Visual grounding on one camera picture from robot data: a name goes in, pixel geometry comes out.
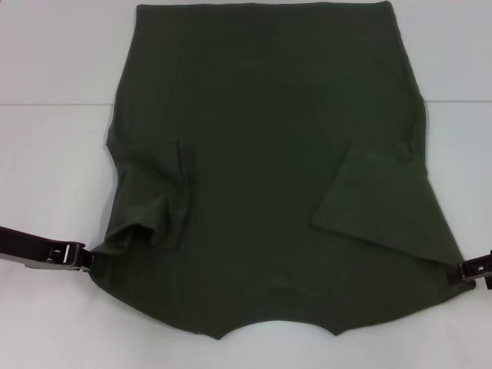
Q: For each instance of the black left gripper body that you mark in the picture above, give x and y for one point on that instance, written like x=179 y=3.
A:
x=23 y=246

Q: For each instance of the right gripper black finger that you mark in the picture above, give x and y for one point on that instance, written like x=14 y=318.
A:
x=476 y=269

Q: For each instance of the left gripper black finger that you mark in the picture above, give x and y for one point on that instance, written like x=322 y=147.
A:
x=75 y=257

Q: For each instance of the dark green t-shirt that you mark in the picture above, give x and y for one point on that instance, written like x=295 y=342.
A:
x=261 y=153

